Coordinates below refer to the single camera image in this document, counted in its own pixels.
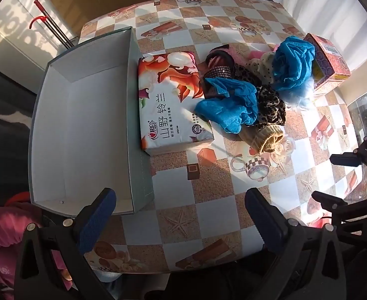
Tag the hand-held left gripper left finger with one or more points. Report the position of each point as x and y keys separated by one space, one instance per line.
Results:
x=96 y=218

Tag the red orange cloth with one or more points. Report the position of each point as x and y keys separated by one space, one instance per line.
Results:
x=21 y=197

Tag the cream polka dot scrunchie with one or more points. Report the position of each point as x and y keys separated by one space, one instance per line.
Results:
x=264 y=65

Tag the leopard print scrunchie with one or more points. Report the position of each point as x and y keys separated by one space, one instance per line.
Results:
x=271 y=106

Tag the light blue fluffy scrunchie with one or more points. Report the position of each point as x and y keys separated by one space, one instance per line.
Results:
x=299 y=96

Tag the beige knitted cuff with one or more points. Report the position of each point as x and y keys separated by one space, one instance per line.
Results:
x=264 y=137

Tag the blue shoe cover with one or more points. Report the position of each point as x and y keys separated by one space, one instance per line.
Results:
x=227 y=106
x=293 y=65

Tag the checkered tablecloth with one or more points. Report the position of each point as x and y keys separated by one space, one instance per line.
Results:
x=221 y=178

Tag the grey cardboard box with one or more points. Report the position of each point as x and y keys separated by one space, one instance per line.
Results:
x=77 y=115

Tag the red hooked black poles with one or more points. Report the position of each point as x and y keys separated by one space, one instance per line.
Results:
x=49 y=25

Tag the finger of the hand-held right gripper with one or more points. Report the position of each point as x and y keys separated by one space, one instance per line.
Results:
x=346 y=160
x=327 y=198

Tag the red patterned carton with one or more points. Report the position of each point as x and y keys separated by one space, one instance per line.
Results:
x=330 y=59

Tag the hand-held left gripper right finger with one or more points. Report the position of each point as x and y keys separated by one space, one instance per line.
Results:
x=264 y=222

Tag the pink quilted garment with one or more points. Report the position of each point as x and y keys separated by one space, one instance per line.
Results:
x=2 y=225

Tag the printed tissue pack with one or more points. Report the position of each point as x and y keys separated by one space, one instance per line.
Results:
x=168 y=106

